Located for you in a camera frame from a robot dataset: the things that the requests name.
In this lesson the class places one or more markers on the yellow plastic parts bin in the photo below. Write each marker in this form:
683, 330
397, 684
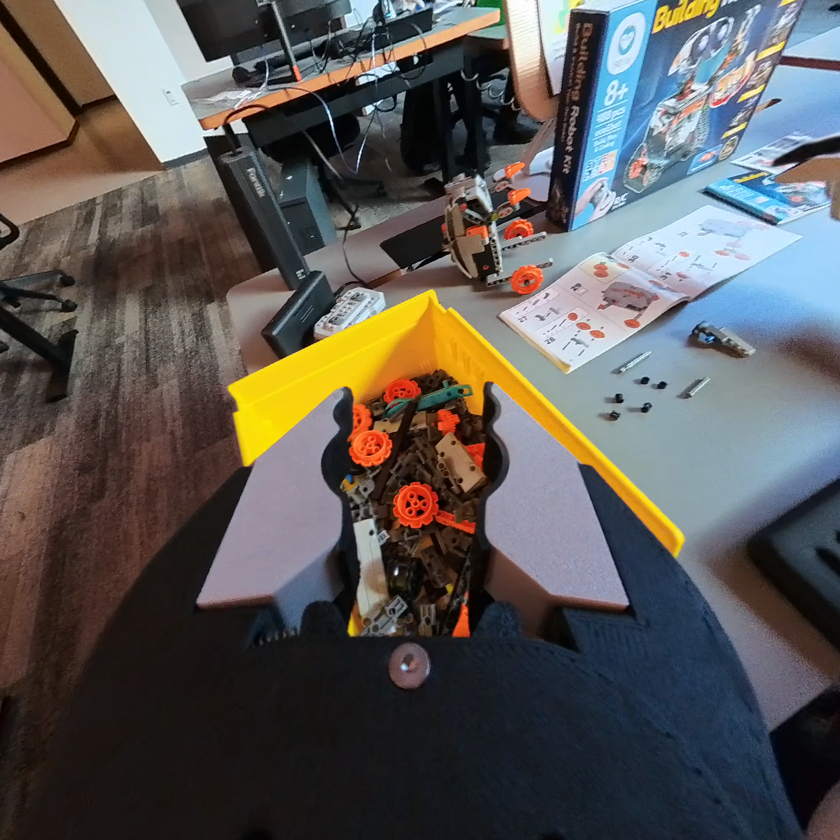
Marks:
341, 355

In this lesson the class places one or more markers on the wooden office desk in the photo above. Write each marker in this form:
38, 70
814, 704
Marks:
341, 72

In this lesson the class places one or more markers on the blue cover booklet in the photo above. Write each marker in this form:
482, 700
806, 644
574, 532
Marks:
768, 197

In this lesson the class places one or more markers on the grey battery box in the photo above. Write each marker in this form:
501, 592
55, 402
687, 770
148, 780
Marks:
348, 313

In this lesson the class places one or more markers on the black flat panel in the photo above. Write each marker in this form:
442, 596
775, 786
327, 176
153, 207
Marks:
414, 246

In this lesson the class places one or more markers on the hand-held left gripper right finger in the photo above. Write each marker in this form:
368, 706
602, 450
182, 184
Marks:
558, 525

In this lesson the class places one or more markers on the pile of building kit parts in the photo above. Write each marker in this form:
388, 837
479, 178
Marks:
414, 473

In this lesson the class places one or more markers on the grey beam with blue pin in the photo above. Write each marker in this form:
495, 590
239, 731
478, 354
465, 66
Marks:
725, 340

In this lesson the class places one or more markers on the grey desk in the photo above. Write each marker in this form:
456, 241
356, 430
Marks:
735, 446

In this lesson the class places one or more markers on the black office chair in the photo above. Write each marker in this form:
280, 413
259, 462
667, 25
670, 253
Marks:
33, 315

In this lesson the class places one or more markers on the curled white poster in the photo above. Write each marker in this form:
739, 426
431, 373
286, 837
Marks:
525, 59

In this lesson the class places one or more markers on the instruction booklet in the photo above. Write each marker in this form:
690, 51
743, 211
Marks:
656, 276

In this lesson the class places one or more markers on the black upright device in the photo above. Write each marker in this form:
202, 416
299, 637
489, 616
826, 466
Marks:
269, 217

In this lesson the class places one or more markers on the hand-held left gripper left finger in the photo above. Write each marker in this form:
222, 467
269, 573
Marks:
269, 525

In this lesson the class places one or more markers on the blue robot kit box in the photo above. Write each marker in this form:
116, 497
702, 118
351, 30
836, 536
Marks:
683, 92

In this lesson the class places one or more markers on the black foam mat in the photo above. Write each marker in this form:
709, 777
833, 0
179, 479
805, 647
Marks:
807, 558

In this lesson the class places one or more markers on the partly built toy robot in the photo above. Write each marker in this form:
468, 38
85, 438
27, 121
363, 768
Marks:
479, 230

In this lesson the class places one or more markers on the black computer monitor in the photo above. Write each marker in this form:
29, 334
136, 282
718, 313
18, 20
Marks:
250, 20

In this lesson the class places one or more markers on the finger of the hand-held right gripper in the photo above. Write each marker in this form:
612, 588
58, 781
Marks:
814, 145
820, 171

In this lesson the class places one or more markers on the black box device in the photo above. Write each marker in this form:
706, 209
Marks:
295, 315

